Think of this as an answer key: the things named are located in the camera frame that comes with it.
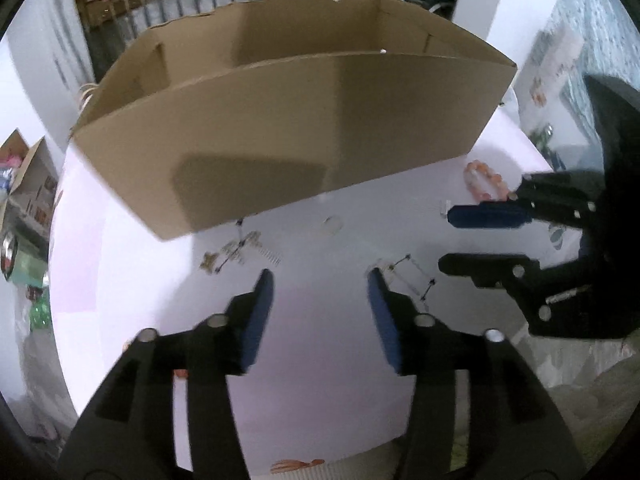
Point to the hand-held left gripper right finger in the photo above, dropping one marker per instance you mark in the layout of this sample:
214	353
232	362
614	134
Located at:
387	320

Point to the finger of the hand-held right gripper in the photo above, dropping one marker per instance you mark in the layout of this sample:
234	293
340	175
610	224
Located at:
485	216
490	270

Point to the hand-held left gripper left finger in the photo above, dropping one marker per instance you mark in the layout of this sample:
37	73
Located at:
255	320

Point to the brown cardboard box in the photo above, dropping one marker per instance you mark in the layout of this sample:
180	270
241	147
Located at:
275	135

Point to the small silver comb clip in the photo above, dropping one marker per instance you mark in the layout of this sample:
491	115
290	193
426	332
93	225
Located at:
271	258

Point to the gold butterfly charm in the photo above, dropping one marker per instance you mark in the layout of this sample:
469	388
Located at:
207	261

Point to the white printed sheet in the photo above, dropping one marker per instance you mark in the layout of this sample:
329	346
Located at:
547	75

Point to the green plastic bottle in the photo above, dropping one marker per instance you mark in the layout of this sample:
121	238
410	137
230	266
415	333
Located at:
41	315

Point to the green foil packet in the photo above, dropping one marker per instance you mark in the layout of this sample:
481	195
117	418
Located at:
30	270

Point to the metal bowl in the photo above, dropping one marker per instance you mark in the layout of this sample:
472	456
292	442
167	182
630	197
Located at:
7	257

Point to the open cardboard box with clutter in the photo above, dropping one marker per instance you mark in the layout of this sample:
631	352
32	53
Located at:
30	180

